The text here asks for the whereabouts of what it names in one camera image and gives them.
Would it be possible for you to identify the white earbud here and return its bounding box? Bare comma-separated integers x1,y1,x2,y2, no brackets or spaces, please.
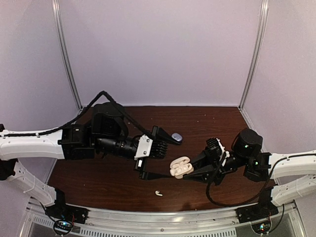
155,190,163,197

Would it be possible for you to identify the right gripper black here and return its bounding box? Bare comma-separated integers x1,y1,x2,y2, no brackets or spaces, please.
180,147,249,187

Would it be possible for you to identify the left aluminium frame post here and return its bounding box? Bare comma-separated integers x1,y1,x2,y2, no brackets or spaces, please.
51,0,82,111

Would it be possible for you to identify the black cable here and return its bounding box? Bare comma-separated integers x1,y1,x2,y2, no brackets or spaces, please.
206,153,282,207
0,90,154,141

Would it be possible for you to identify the left black cable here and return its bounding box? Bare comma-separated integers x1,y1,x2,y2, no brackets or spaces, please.
0,90,154,141

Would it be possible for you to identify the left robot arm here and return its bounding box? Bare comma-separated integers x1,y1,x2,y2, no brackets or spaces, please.
0,102,183,219

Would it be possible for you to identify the lavender earbud charging case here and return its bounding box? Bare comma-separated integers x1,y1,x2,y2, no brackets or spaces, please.
171,133,183,143

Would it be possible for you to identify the front aluminium rail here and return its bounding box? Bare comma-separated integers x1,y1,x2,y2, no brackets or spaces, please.
22,195,304,237

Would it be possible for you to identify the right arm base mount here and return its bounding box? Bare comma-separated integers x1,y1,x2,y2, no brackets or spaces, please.
236,196,278,235

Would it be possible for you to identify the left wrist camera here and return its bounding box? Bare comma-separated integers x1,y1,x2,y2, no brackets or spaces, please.
134,135,168,160

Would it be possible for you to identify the right aluminium frame post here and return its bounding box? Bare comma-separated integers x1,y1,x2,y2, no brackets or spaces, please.
238,0,269,111

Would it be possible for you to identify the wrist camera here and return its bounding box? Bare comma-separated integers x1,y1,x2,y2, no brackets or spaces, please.
206,138,230,167
134,135,168,160

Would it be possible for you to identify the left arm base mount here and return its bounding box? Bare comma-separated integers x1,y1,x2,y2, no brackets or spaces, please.
42,195,88,236

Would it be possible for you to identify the aluminium frame post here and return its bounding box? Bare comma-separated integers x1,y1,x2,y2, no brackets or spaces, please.
238,0,269,111
51,0,82,111

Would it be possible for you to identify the right black cable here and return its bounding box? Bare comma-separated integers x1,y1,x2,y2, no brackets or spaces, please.
206,153,282,207

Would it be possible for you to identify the cream white charging case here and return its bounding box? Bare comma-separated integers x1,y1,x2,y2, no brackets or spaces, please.
169,156,194,179

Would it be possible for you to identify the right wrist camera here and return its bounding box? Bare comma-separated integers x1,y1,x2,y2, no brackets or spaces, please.
206,138,230,167

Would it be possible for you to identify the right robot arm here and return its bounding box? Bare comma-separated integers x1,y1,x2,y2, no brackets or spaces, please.
183,128,316,218

